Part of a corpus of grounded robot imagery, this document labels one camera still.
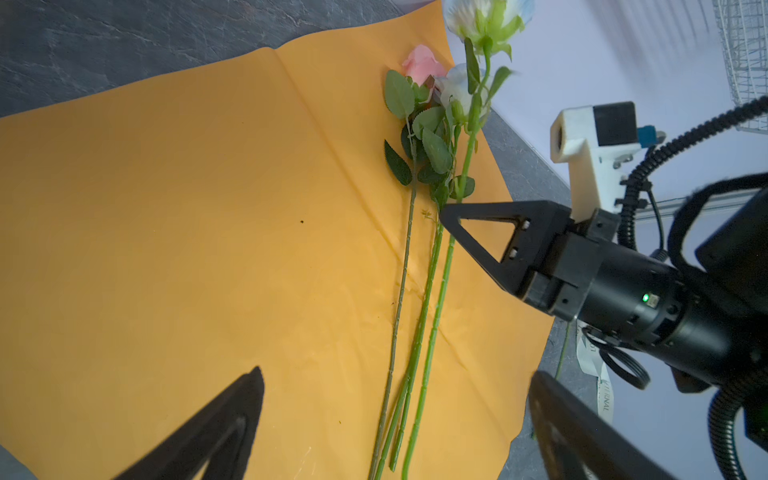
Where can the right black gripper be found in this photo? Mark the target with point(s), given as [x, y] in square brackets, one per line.
[573, 272]

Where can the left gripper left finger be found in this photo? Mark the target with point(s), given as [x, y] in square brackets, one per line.
[216, 441]

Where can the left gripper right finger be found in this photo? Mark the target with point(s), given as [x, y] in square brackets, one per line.
[574, 441]

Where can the cream fake rose stem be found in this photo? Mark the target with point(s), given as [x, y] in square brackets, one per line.
[465, 97]

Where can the pink fake rose stem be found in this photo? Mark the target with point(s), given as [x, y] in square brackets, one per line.
[408, 95]

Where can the white fake rose stem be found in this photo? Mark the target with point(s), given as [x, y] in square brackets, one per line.
[485, 28]

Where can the orange wrapping paper sheet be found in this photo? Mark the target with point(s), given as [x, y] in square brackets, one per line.
[161, 239]

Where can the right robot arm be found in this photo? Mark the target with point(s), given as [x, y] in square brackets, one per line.
[703, 313]

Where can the white printed ribbon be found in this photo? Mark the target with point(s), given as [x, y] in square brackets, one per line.
[591, 363]

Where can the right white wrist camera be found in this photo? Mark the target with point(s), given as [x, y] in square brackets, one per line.
[595, 142]

